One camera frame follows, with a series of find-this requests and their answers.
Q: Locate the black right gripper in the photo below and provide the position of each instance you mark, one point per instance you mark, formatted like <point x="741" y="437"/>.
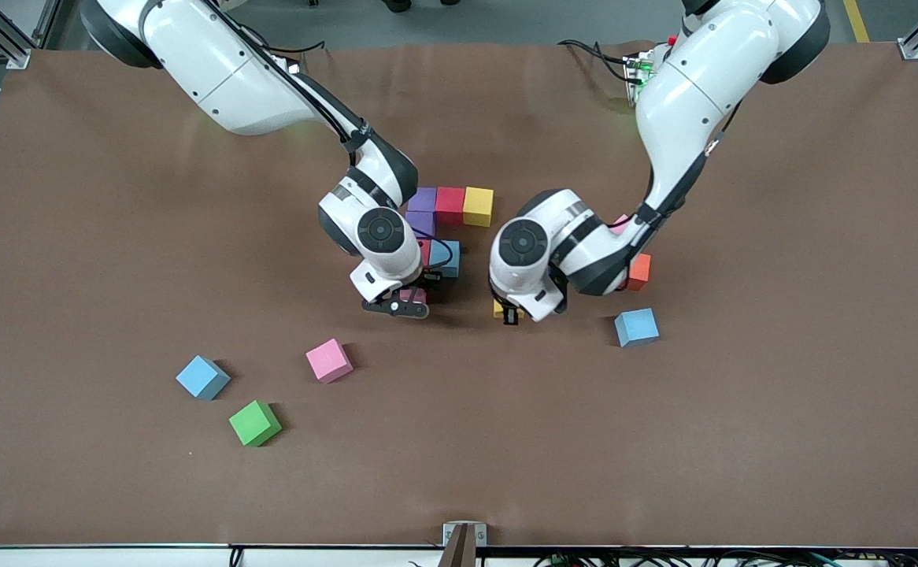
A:
<point x="430" y="278"/>

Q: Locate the yellow foam block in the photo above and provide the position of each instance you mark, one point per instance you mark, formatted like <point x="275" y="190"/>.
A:
<point x="497" y="311"/>
<point x="478" y="206"/>

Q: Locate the pink foam block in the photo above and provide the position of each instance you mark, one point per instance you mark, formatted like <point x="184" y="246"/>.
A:
<point x="412" y="296"/>
<point x="329" y="361"/>
<point x="621" y="224"/>

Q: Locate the blue foam block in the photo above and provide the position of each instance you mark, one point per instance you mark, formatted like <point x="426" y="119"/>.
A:
<point x="202" y="377"/>
<point x="451" y="260"/>
<point x="636" y="327"/>

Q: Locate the red foam block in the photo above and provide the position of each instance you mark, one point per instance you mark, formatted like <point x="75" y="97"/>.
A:
<point x="425" y="250"/>
<point x="449" y="206"/>

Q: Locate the purple foam block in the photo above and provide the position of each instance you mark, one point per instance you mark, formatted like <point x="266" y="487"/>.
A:
<point x="422" y="198"/>
<point x="421" y="223"/>

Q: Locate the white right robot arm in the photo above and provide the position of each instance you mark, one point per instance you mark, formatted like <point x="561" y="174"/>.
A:
<point x="380" y="236"/>

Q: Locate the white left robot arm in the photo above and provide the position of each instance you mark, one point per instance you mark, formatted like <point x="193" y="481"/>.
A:
<point x="695" y="94"/>

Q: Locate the orange foam block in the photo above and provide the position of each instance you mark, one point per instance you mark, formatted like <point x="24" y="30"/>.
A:
<point x="640" y="272"/>

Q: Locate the brown table mat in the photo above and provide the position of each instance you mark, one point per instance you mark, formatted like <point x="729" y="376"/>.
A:
<point x="459" y="441"/>

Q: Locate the green foam block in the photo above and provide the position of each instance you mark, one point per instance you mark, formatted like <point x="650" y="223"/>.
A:
<point x="254" y="423"/>

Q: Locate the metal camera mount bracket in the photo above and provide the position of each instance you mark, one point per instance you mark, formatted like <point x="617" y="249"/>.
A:
<point x="463" y="543"/>

